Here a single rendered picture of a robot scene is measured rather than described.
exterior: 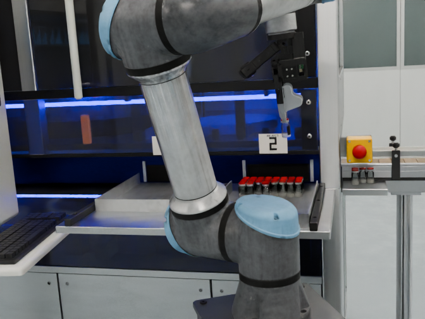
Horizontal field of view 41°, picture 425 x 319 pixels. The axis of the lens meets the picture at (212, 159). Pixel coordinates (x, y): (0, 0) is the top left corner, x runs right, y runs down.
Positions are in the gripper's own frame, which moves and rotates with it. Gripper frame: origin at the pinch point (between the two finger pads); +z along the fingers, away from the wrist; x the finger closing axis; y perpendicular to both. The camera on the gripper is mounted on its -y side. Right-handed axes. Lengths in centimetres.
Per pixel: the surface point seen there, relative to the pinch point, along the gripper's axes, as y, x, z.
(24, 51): -83, 32, -25
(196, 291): -37, 26, 58
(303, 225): 3.2, -11.5, 24.3
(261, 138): -9.2, 27.3, 10.0
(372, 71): 58, 484, 38
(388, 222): 45, 271, 129
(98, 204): -54, 3, 19
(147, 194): -45, 20, 23
